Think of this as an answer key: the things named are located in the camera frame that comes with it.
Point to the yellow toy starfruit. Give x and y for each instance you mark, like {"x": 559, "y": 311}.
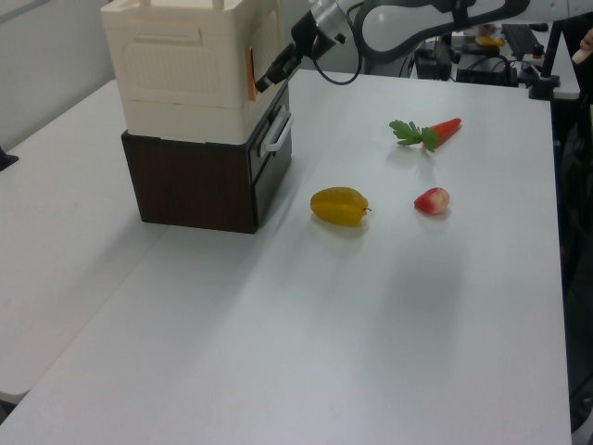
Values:
{"x": 338, "y": 206}

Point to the orange door latch strip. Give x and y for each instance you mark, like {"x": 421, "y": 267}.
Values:
{"x": 250, "y": 74}

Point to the orange toy carrot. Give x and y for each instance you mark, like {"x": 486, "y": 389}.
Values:
{"x": 435, "y": 132}

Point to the yellow red desk item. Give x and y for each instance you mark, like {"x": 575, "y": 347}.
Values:
{"x": 490, "y": 39}

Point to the cream cabinet door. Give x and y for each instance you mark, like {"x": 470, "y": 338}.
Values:
{"x": 268, "y": 37}

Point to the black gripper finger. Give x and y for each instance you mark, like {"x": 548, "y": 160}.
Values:
{"x": 266, "y": 80}
{"x": 283, "y": 56}

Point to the black electronics box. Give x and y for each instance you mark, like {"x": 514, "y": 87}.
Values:
{"x": 486, "y": 69}

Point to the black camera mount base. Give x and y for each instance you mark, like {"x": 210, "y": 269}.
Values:
{"x": 7, "y": 160}

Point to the black clamp stand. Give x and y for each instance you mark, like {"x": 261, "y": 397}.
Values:
{"x": 549, "y": 69}

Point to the person's hand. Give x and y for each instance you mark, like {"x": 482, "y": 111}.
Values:
{"x": 587, "y": 41}

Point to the dark sleeved forearm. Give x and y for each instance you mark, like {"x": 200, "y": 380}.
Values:
{"x": 579, "y": 23}

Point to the red toy strawberry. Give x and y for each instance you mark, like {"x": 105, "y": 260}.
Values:
{"x": 433, "y": 200}

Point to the black keyboard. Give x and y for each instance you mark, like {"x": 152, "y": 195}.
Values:
{"x": 521, "y": 39}

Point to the dark brown drawer box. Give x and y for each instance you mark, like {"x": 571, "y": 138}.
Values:
{"x": 185, "y": 181}

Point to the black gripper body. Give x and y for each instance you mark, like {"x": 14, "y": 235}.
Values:
{"x": 310, "y": 34}

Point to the cream plastic cabinet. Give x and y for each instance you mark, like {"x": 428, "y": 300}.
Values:
{"x": 180, "y": 69}

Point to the black desk device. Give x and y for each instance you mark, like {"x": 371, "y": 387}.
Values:
{"x": 433, "y": 62}

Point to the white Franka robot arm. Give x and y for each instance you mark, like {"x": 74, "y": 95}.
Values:
{"x": 398, "y": 32}

